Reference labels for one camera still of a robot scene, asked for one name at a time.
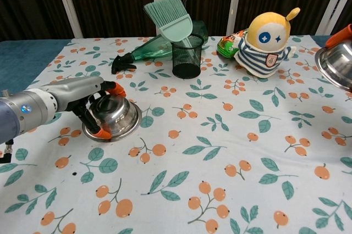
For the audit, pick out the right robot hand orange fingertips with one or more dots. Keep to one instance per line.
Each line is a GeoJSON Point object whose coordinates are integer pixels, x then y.
{"type": "Point", "coordinates": [339, 36]}

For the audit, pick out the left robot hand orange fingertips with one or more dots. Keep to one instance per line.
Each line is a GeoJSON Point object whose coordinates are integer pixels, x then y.
{"type": "Point", "coordinates": [74, 91]}

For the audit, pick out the stainless steel bowl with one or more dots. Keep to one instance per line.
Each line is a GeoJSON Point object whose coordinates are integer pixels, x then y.
{"type": "Point", "coordinates": [338, 66]}
{"type": "Point", "coordinates": [121, 114]}

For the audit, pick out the yellow plush doll striped shirt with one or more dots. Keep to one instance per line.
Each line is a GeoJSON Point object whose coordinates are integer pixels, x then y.
{"type": "Point", "coordinates": [261, 58]}

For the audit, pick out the green spray bottle black trigger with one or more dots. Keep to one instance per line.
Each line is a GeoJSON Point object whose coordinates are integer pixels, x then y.
{"type": "Point", "coordinates": [154, 48]}

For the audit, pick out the green snack bag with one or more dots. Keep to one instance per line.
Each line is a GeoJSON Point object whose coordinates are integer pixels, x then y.
{"type": "Point", "coordinates": [228, 47]}

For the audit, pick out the black mesh pen holder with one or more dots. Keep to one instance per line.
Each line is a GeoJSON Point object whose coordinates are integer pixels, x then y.
{"type": "Point", "coordinates": [187, 63]}

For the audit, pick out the mint green brush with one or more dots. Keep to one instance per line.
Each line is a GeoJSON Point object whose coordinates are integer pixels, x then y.
{"type": "Point", "coordinates": [173, 22]}

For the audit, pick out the floral print tablecloth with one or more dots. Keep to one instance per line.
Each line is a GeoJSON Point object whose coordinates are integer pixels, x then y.
{"type": "Point", "coordinates": [176, 162]}

